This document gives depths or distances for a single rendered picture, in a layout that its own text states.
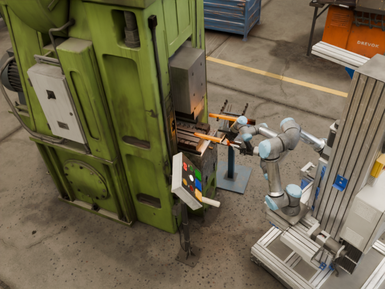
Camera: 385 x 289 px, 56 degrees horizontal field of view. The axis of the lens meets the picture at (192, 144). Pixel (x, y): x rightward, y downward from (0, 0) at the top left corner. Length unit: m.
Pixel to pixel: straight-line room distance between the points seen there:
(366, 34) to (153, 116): 4.22
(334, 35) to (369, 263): 3.79
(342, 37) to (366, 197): 4.02
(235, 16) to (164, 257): 4.45
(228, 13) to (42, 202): 4.36
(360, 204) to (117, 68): 1.86
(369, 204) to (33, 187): 3.50
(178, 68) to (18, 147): 3.09
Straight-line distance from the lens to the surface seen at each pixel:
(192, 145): 3.10
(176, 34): 2.67
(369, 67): 2.19
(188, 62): 2.66
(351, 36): 6.21
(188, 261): 3.53
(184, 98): 2.73
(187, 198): 2.60
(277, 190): 2.63
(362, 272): 3.48
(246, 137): 2.81
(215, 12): 6.80
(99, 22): 2.45
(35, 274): 3.86
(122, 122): 2.92
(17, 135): 5.40
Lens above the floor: 3.10
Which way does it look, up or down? 43 degrees down
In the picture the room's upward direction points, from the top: 4 degrees counter-clockwise
